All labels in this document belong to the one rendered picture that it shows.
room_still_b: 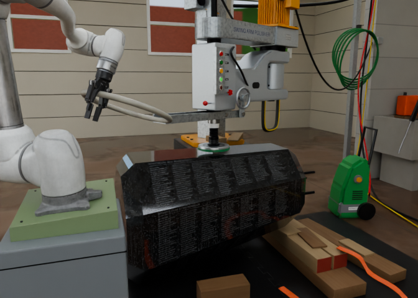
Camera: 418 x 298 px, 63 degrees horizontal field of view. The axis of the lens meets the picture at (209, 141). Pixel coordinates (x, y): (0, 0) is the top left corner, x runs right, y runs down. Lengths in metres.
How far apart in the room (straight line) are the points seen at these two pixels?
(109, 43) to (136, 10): 6.72
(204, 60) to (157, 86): 6.16
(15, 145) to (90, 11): 7.09
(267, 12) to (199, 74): 0.80
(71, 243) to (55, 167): 0.26
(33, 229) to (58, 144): 0.29
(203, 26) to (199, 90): 0.39
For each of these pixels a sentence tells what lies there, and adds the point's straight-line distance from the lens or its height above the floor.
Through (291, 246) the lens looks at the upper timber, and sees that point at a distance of 2.62.
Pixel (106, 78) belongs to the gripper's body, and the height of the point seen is 1.33.
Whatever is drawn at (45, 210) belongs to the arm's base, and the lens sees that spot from 1.34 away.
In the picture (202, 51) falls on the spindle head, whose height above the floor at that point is 1.49.
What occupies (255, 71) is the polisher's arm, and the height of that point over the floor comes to 1.38.
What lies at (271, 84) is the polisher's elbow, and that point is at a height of 1.28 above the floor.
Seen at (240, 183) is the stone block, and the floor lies 0.67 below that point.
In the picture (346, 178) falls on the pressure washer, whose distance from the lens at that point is 3.51.
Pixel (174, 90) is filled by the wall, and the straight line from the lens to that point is 8.41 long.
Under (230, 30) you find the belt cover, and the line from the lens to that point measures 2.26.
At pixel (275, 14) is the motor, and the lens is 2.74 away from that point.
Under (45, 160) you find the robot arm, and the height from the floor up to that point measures 1.05.
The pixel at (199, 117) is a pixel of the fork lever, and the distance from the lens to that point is 2.12.
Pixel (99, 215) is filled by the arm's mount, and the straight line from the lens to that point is 1.27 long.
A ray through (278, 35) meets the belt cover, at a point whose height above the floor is 1.64.
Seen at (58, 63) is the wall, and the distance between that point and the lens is 8.27.
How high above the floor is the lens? 1.32
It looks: 10 degrees down
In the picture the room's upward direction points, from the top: straight up
